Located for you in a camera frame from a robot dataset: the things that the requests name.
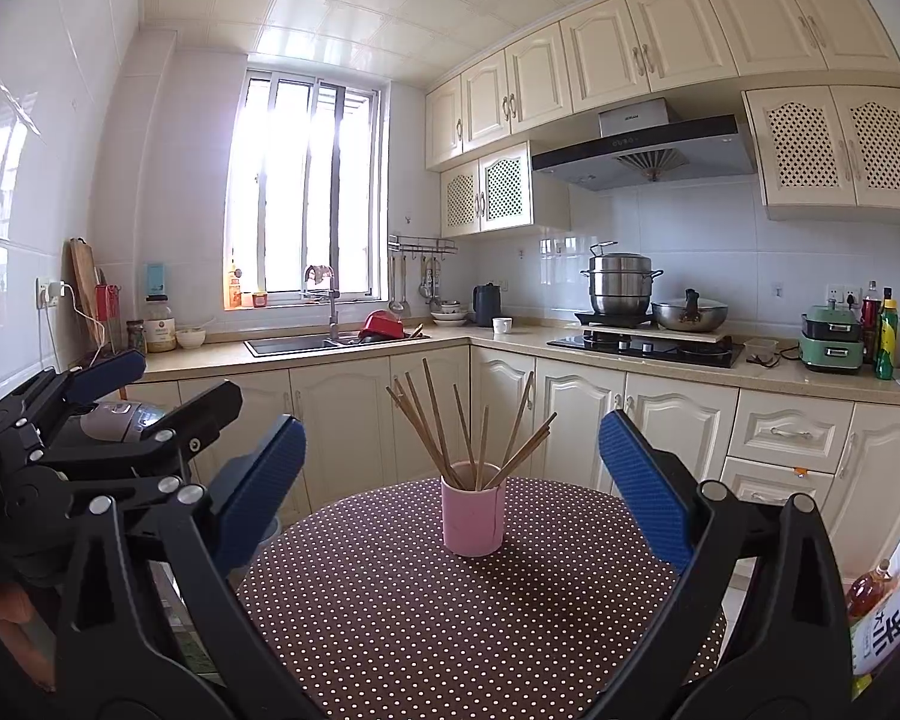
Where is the brown polka-dot tablecloth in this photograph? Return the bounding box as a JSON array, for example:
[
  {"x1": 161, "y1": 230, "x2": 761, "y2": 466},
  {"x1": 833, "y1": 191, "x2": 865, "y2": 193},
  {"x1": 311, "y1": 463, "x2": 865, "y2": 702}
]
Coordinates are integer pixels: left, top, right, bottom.
[{"x1": 236, "y1": 476, "x2": 728, "y2": 720}]

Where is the wooden cutting board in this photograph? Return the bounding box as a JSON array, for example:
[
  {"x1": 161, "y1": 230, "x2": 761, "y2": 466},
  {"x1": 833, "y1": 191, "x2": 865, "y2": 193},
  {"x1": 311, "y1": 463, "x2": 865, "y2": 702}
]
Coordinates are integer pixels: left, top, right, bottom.
[{"x1": 70, "y1": 238, "x2": 106, "y2": 350}]

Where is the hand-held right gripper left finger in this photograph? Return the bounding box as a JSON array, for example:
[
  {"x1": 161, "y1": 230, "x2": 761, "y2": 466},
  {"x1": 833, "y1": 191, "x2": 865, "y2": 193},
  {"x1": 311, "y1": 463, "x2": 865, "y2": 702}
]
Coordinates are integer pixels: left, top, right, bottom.
[{"x1": 52, "y1": 414, "x2": 323, "y2": 720}]

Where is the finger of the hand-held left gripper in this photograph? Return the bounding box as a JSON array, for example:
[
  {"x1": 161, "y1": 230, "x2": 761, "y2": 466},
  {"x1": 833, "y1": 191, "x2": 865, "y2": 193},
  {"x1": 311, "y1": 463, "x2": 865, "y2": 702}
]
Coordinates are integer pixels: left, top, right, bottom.
[
  {"x1": 4, "y1": 380, "x2": 245, "y2": 535},
  {"x1": 0, "y1": 349, "x2": 148, "y2": 452}
]

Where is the cream wall cabinet row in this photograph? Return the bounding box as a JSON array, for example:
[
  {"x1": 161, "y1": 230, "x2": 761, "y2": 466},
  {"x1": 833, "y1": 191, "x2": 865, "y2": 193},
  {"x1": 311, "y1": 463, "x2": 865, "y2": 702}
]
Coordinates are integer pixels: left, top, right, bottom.
[{"x1": 424, "y1": 0, "x2": 900, "y2": 172}]

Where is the black gas stove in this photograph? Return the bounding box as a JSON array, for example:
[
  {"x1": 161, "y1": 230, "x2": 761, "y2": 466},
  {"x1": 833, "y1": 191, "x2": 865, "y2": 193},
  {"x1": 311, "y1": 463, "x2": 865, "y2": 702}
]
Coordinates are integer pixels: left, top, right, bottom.
[{"x1": 546, "y1": 330, "x2": 746, "y2": 370}]

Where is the steel steamer pot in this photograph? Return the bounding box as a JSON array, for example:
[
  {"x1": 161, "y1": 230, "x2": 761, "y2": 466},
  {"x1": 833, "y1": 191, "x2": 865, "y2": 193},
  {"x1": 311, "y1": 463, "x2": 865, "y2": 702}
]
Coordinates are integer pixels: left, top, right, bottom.
[{"x1": 579, "y1": 241, "x2": 665, "y2": 318}]

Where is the steel wok with lid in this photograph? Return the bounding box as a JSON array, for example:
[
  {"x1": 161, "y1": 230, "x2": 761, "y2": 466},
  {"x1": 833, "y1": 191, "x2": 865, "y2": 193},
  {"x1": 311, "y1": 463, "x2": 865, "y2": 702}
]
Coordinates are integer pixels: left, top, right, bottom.
[{"x1": 650, "y1": 289, "x2": 730, "y2": 333}]

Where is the range hood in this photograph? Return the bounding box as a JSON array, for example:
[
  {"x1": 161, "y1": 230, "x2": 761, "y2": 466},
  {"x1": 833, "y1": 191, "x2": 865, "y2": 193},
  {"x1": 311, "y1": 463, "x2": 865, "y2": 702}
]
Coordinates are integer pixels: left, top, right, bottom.
[{"x1": 531, "y1": 97, "x2": 757, "y2": 192}]

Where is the person's left hand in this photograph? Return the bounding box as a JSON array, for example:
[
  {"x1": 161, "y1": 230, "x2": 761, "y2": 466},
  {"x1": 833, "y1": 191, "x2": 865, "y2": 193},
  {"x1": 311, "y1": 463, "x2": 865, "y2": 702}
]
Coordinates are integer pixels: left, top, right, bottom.
[{"x1": 0, "y1": 585, "x2": 55, "y2": 692}]

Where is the black electric kettle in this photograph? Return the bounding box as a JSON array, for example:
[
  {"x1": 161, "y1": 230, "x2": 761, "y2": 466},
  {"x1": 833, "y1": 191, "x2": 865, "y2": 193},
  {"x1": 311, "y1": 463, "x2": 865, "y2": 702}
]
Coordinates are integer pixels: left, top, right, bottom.
[{"x1": 472, "y1": 283, "x2": 502, "y2": 328}]

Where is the wall utensil rail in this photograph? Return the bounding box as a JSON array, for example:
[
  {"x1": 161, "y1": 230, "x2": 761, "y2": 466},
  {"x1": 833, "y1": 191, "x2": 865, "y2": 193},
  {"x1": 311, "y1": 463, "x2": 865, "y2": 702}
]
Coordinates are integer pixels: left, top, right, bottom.
[{"x1": 388, "y1": 235, "x2": 458, "y2": 256}]

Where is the hanging steel ladle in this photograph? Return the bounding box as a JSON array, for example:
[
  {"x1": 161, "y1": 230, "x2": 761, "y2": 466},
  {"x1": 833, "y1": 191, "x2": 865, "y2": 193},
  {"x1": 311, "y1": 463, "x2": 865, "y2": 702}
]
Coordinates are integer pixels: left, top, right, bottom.
[{"x1": 388, "y1": 255, "x2": 410, "y2": 314}]

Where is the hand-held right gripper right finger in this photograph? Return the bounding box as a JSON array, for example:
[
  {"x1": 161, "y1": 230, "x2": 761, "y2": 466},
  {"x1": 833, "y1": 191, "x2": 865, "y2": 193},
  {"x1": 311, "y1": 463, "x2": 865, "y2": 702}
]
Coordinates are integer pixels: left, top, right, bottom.
[{"x1": 585, "y1": 409, "x2": 854, "y2": 720}]

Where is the small lattice-door wall cabinet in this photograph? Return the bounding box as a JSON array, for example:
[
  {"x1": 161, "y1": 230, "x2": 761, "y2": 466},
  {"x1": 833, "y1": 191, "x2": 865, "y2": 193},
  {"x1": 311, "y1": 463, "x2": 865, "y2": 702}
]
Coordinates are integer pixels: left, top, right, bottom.
[{"x1": 439, "y1": 139, "x2": 571, "y2": 239}]

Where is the red colander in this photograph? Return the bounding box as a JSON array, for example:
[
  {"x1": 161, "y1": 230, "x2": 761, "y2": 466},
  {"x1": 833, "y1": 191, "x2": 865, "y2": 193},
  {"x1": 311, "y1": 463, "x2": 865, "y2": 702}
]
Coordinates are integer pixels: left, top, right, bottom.
[{"x1": 358, "y1": 309, "x2": 404, "y2": 341}]

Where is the white charger cable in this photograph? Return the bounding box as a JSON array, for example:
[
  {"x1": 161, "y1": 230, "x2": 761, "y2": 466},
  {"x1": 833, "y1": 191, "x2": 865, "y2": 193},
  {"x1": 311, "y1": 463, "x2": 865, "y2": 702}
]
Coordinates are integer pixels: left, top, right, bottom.
[{"x1": 60, "y1": 285, "x2": 110, "y2": 357}]

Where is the grey rice cooker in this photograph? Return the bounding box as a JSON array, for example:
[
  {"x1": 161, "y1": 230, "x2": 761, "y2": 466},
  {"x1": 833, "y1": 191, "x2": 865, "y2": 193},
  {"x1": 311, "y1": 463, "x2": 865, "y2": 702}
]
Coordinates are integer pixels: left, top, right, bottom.
[{"x1": 67, "y1": 399, "x2": 177, "y2": 466}]

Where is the bundle of wooden chopsticks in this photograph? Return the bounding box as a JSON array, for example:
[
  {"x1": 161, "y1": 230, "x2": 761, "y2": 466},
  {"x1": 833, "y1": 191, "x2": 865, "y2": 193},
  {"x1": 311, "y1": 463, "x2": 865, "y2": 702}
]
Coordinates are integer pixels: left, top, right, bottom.
[{"x1": 385, "y1": 360, "x2": 560, "y2": 492}]

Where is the large labelled jar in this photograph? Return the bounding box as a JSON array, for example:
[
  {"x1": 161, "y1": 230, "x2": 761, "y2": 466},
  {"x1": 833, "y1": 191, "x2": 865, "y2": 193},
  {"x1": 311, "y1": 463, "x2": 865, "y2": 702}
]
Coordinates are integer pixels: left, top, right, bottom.
[{"x1": 144, "y1": 294, "x2": 179, "y2": 353}]

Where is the green multi cooker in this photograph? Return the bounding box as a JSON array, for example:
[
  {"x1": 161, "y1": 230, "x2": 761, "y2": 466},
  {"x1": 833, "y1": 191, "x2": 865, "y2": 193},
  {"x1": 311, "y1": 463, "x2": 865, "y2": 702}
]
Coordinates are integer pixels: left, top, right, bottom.
[{"x1": 799, "y1": 304, "x2": 867, "y2": 374}]

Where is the white green rice bag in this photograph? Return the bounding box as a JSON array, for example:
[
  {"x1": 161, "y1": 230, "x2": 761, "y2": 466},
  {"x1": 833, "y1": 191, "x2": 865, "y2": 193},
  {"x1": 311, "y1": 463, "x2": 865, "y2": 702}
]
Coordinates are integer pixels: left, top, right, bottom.
[{"x1": 847, "y1": 532, "x2": 900, "y2": 698}]

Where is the pink cup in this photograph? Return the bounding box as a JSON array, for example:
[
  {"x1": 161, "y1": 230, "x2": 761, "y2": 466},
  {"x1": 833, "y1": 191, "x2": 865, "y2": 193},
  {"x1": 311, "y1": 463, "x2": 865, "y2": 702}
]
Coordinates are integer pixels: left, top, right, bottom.
[{"x1": 440, "y1": 461, "x2": 506, "y2": 557}]

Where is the green yellow bottle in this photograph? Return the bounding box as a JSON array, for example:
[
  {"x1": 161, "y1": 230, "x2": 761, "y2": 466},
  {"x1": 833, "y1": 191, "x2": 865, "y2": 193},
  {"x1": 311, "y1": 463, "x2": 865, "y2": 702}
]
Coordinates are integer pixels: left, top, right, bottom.
[{"x1": 874, "y1": 298, "x2": 899, "y2": 381}]

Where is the large lattice-door wall cabinet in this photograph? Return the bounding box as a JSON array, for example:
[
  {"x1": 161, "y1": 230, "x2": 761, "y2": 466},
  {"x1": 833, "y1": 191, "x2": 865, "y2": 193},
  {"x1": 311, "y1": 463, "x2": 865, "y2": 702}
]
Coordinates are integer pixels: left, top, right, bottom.
[{"x1": 742, "y1": 84, "x2": 900, "y2": 224}]

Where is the kitchen window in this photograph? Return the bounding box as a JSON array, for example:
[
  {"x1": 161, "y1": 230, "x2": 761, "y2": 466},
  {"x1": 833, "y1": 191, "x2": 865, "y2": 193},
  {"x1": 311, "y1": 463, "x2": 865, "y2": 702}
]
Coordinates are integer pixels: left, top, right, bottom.
[{"x1": 223, "y1": 67, "x2": 391, "y2": 311}]

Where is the steel faucet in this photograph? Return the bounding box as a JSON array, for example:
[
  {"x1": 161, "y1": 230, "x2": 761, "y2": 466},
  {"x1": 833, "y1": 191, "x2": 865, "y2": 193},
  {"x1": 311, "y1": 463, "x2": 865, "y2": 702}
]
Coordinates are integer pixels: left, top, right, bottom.
[{"x1": 304, "y1": 265, "x2": 342, "y2": 342}]

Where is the steel sink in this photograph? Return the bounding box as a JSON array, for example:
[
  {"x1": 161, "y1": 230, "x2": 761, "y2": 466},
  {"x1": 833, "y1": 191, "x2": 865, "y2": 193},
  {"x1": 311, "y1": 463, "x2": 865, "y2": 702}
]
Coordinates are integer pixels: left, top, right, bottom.
[{"x1": 244, "y1": 331, "x2": 428, "y2": 357}]

